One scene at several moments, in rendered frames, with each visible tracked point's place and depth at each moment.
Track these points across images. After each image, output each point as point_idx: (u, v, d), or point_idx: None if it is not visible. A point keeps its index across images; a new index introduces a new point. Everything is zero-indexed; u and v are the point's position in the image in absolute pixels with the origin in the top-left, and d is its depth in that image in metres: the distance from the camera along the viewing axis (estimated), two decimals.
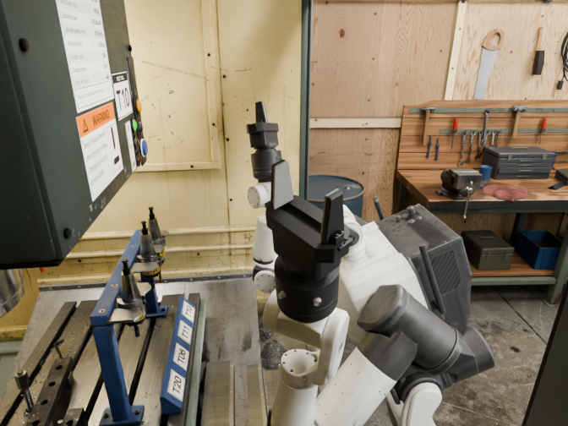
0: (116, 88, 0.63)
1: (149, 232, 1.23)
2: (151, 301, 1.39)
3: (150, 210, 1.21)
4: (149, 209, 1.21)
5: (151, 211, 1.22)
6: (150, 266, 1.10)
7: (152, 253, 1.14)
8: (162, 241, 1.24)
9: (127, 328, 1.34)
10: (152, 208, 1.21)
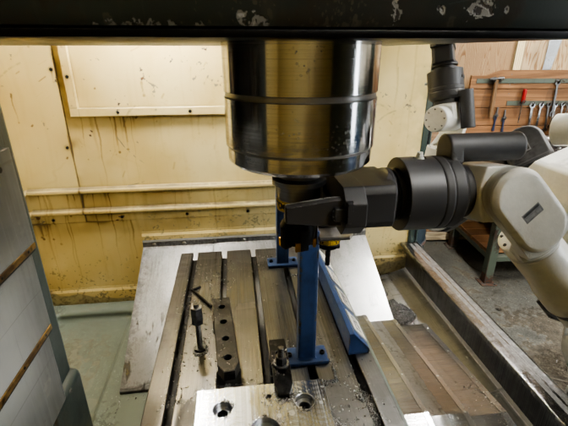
0: None
1: None
2: (284, 248, 1.28)
3: None
4: None
5: None
6: None
7: None
8: None
9: (262, 276, 1.24)
10: None
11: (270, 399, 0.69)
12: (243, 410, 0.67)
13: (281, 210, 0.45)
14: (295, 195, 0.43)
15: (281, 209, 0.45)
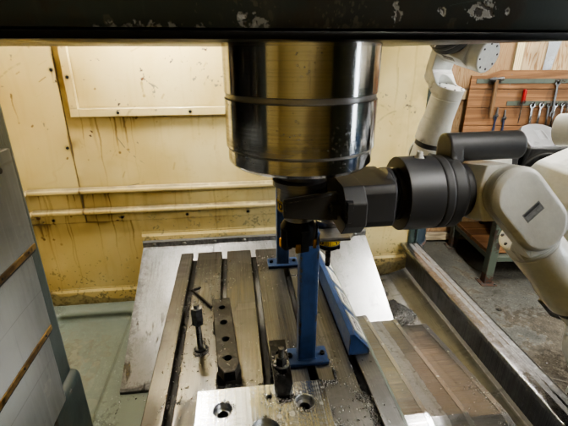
0: None
1: None
2: (284, 249, 1.28)
3: None
4: None
5: None
6: None
7: None
8: None
9: (262, 276, 1.24)
10: None
11: (270, 400, 0.69)
12: (243, 411, 0.67)
13: (281, 210, 0.45)
14: (295, 196, 0.43)
15: (281, 210, 0.45)
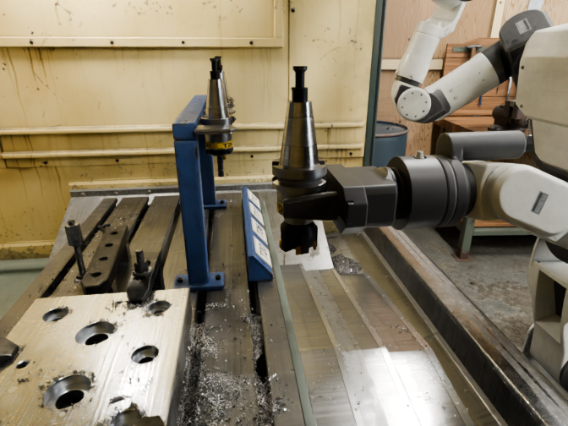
0: None
1: None
2: (210, 188, 1.17)
3: None
4: (216, 57, 1.00)
5: (219, 61, 1.00)
6: None
7: (226, 101, 0.93)
8: (231, 101, 1.03)
9: None
10: (221, 56, 1.00)
11: (117, 305, 0.58)
12: (80, 315, 0.56)
13: (281, 212, 0.45)
14: (295, 198, 0.43)
15: (281, 211, 0.45)
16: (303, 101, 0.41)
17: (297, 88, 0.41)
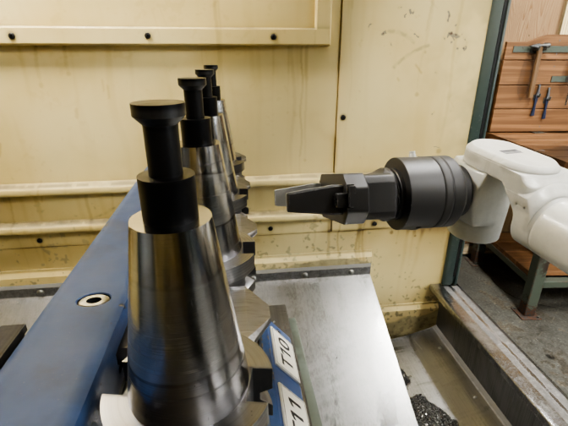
0: None
1: None
2: None
3: (208, 68, 0.41)
4: (206, 68, 0.41)
5: (212, 77, 0.41)
6: None
7: (231, 189, 0.34)
8: (240, 168, 0.44)
9: None
10: (215, 65, 0.41)
11: None
12: None
13: None
14: None
15: None
16: (200, 144, 0.22)
17: (188, 120, 0.21)
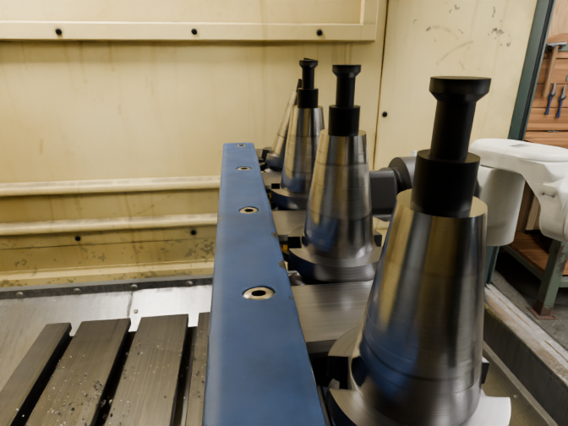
0: None
1: (286, 132, 0.42)
2: None
3: None
4: None
5: None
6: None
7: None
8: None
9: (196, 396, 0.54)
10: None
11: None
12: None
13: None
14: None
15: None
16: (352, 133, 0.21)
17: (342, 108, 0.21)
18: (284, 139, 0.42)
